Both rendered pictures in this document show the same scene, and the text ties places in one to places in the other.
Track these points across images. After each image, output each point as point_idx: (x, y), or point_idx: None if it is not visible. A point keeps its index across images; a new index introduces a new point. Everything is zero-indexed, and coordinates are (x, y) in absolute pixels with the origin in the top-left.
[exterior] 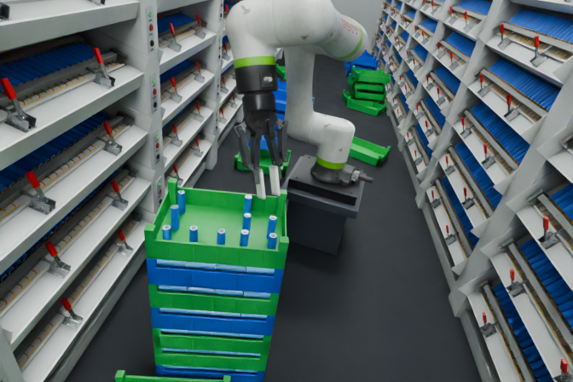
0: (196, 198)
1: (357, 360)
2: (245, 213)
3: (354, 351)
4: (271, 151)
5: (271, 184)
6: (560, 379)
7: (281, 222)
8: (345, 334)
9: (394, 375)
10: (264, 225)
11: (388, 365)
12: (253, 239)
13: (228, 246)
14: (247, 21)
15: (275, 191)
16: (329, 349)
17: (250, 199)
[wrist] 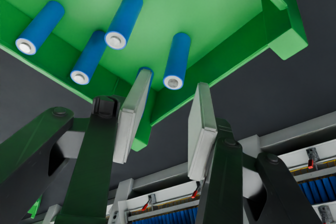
0: None
1: (303, 8)
2: (115, 32)
3: (312, 0)
4: (199, 211)
5: (197, 99)
6: (324, 212)
7: (251, 19)
8: None
9: (313, 44)
10: (202, 1)
11: (322, 35)
12: (144, 21)
13: (39, 71)
14: None
15: (190, 115)
16: None
17: None
